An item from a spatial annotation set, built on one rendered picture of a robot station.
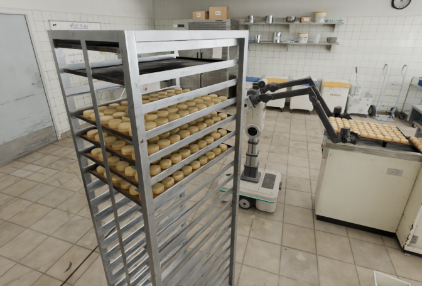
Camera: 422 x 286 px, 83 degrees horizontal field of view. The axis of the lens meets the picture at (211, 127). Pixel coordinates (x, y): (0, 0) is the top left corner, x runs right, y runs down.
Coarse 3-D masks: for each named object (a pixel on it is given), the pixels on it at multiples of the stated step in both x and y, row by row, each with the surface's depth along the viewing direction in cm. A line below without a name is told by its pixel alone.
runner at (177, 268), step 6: (228, 216) 143; (222, 222) 138; (216, 228) 134; (210, 234) 130; (204, 240) 126; (198, 246) 122; (192, 252) 119; (186, 258) 115; (180, 264) 112; (174, 270) 109; (168, 276) 107; (162, 282) 104
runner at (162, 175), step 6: (234, 132) 125; (222, 138) 116; (228, 138) 121; (210, 144) 109; (216, 144) 113; (204, 150) 106; (192, 156) 100; (198, 156) 104; (180, 162) 95; (186, 162) 98; (168, 168) 90; (174, 168) 92; (162, 174) 88; (168, 174) 91; (156, 180) 86; (138, 186) 80
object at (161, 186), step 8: (224, 144) 131; (208, 152) 122; (216, 152) 123; (200, 160) 114; (208, 160) 118; (104, 168) 107; (184, 168) 107; (192, 168) 111; (104, 176) 104; (112, 176) 104; (168, 176) 105; (176, 176) 102; (184, 176) 105; (120, 184) 100; (128, 184) 96; (160, 184) 96; (168, 184) 97; (128, 192) 95; (136, 192) 93; (152, 192) 92; (160, 192) 94
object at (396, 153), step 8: (328, 144) 214; (336, 144) 212; (344, 144) 209; (352, 144) 208; (368, 152) 205; (376, 152) 203; (384, 152) 200; (392, 152) 198; (400, 152) 196; (408, 152) 195; (416, 160) 194
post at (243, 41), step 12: (240, 48) 109; (240, 60) 111; (240, 72) 113; (240, 84) 115; (240, 96) 117; (240, 108) 119; (240, 120) 121; (240, 132) 123; (240, 144) 126; (240, 156) 130; (240, 168) 134
